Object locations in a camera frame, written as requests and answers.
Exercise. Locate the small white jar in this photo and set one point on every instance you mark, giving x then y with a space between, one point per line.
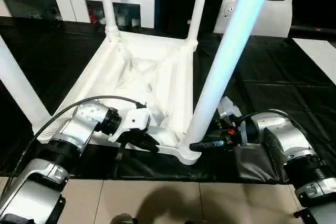
135 22

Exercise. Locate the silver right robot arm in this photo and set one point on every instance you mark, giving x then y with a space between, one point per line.
289 140

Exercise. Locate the grey left robot foot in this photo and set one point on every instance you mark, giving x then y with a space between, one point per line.
122 219

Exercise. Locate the white plastic bag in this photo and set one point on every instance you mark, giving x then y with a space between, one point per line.
273 17

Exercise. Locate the black work mat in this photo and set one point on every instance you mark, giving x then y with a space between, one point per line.
283 98

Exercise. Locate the flat white board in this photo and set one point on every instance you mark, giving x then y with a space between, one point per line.
317 56

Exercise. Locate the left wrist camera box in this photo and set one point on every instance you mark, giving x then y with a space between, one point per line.
134 121

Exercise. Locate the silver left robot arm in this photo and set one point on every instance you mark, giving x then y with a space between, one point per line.
73 135

